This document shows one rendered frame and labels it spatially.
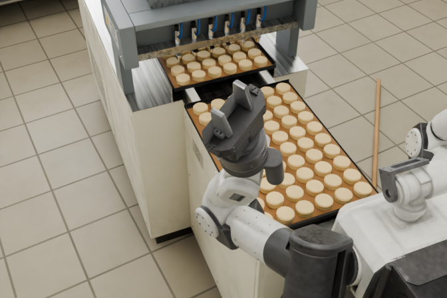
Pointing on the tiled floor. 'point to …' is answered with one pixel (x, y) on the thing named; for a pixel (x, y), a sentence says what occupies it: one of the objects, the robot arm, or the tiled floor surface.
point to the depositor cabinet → (154, 113)
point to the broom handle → (376, 134)
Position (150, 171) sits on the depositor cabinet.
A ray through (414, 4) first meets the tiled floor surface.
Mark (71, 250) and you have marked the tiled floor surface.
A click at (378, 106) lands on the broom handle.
